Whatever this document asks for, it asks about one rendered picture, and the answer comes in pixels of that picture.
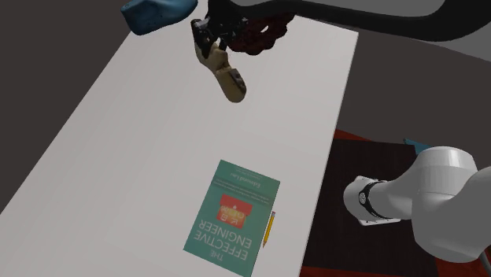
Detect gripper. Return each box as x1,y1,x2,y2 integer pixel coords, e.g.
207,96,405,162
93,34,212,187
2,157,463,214
190,7,251,59

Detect beige elongated figure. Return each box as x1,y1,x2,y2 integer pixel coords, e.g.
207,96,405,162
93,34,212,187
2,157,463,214
194,41,248,104

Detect blue rounded object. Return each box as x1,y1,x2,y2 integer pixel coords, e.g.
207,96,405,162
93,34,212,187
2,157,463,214
120,0,199,37

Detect teal book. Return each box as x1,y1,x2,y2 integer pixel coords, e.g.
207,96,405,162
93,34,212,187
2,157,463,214
183,159,281,277

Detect yellow pencil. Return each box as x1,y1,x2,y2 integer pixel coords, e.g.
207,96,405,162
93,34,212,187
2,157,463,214
261,210,277,249

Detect dark red lumpy ring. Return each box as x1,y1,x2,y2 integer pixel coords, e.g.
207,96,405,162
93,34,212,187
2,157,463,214
229,12,297,56

